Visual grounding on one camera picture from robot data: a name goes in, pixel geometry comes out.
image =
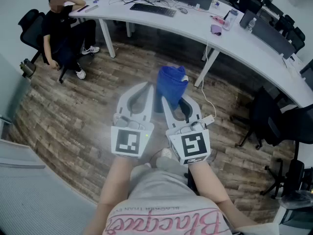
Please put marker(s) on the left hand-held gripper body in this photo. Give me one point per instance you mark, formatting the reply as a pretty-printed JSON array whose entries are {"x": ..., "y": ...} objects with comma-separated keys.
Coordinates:
[{"x": 127, "y": 141}]

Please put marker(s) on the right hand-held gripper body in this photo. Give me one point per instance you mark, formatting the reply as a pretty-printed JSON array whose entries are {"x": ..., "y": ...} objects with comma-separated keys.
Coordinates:
[{"x": 193, "y": 143}]

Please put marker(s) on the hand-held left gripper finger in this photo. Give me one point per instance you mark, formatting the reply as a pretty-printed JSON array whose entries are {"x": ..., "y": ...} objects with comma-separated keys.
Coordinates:
[
  {"x": 123, "y": 101},
  {"x": 149, "y": 106}
]

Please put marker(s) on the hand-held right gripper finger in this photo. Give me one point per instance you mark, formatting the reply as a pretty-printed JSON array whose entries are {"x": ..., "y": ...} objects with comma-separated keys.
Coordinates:
[
  {"x": 195, "y": 110},
  {"x": 170, "y": 116}
]

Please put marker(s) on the blue cloth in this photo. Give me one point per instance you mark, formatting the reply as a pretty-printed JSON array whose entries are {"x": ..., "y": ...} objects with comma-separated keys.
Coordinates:
[{"x": 171, "y": 84}]

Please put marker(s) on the black keyboard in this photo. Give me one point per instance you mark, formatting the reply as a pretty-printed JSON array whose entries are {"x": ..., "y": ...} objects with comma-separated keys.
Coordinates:
[{"x": 152, "y": 10}]

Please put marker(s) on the person's left forearm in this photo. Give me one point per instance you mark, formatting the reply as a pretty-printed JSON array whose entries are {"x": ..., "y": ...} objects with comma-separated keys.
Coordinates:
[{"x": 117, "y": 177}]

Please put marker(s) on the person's right forearm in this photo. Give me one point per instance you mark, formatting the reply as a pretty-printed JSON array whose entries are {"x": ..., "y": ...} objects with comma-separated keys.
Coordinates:
[{"x": 207, "y": 182}]

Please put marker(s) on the white power strip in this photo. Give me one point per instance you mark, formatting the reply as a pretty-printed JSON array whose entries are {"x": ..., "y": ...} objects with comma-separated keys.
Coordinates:
[{"x": 208, "y": 120}]

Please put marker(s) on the person's white shoe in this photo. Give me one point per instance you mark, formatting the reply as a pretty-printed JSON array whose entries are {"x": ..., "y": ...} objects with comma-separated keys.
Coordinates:
[{"x": 167, "y": 152}]

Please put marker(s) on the person's grey pink-print shirt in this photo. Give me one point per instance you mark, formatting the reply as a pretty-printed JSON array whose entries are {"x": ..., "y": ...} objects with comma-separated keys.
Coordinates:
[{"x": 161, "y": 199}]

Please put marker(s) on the pink box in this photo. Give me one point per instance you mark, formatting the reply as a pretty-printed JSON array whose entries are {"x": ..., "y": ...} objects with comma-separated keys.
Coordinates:
[{"x": 218, "y": 20}]

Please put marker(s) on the clear bottle with blue lid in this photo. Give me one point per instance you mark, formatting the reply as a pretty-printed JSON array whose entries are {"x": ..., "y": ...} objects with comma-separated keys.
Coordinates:
[{"x": 230, "y": 21}]

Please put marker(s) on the pink phone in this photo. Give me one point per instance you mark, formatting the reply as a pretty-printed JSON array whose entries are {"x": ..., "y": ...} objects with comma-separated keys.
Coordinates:
[{"x": 91, "y": 8}]

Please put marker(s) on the grey computer mouse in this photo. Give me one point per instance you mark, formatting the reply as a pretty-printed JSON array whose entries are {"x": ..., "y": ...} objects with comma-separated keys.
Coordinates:
[{"x": 183, "y": 10}]

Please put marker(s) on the black phone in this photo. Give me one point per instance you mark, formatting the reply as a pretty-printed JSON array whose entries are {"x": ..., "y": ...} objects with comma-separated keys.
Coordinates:
[{"x": 83, "y": 8}]

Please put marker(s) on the small clear water bottle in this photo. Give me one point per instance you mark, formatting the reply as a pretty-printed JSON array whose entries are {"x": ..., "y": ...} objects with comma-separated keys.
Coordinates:
[{"x": 251, "y": 24}]

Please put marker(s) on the grey desk divider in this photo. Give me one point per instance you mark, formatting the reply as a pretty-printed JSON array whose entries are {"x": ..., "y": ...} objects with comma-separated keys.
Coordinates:
[{"x": 266, "y": 32}]

